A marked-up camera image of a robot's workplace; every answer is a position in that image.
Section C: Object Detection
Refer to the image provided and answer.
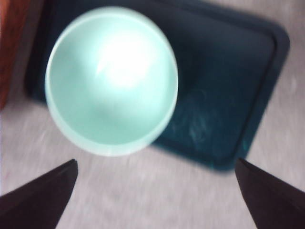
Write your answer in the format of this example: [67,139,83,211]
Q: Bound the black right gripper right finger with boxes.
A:
[234,157,305,229]

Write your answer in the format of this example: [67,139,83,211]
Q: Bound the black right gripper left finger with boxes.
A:
[0,158,78,229]

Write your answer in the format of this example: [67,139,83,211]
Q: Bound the teal bowl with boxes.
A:
[44,6,179,157]

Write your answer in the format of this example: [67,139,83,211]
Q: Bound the brown wicker basket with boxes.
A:
[0,0,32,110]

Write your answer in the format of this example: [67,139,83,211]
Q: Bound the dark rectangular tray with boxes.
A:
[24,0,291,173]

